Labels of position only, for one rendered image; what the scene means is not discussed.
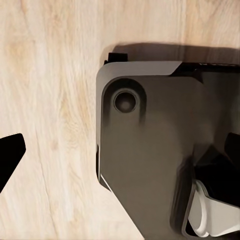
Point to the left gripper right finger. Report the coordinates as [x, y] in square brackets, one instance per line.
[232, 148]

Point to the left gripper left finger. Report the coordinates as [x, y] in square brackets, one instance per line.
[12, 150]

